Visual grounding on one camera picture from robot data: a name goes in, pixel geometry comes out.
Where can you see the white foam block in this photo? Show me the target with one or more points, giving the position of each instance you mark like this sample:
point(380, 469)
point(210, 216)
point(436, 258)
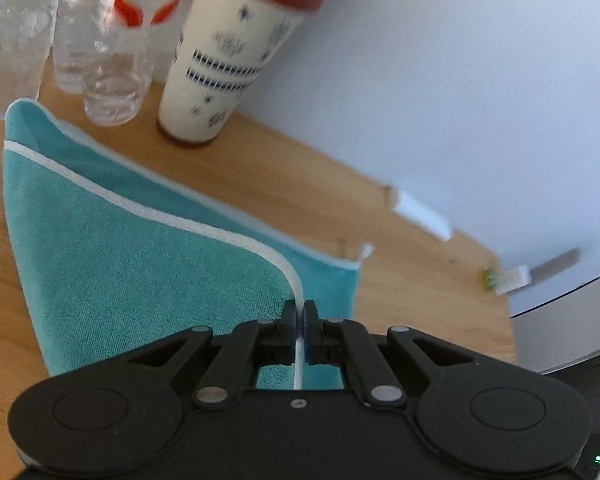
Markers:
point(422, 217)

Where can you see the small white plastic bottle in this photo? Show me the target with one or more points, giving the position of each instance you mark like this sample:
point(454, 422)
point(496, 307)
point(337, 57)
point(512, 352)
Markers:
point(511, 280)

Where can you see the teal microfiber towel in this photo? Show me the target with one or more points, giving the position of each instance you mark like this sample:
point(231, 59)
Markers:
point(112, 256)

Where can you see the water bottle middle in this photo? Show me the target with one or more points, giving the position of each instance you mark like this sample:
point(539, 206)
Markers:
point(74, 31)

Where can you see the water bottle right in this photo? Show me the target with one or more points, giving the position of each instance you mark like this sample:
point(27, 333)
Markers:
point(119, 75)

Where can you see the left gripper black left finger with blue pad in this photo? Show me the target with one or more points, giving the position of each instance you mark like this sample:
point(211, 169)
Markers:
point(215, 370)

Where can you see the clear crinkled plastic cup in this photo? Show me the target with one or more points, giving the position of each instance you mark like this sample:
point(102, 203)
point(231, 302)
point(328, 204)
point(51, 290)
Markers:
point(25, 40)

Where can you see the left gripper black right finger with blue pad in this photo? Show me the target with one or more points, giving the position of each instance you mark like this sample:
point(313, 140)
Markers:
point(384, 371)

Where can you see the green yellow small object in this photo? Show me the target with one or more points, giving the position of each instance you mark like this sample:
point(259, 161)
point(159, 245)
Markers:
point(488, 279)

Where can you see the white cup red lid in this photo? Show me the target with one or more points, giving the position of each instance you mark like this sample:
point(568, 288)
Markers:
point(223, 48)

